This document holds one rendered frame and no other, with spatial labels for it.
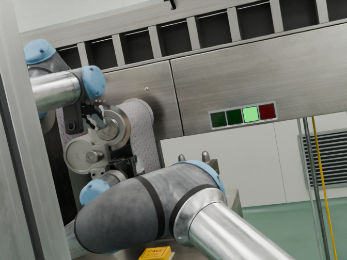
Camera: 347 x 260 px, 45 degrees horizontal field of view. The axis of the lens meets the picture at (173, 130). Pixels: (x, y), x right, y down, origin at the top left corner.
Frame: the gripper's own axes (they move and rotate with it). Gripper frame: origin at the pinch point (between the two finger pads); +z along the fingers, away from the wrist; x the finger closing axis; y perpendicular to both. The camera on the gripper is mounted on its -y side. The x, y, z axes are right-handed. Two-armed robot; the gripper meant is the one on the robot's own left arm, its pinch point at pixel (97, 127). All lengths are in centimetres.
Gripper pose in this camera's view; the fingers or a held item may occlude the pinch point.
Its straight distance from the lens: 133.7
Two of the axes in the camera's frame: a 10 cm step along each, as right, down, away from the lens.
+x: -9.5, 1.5, 2.7
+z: 3.1, 5.1, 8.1
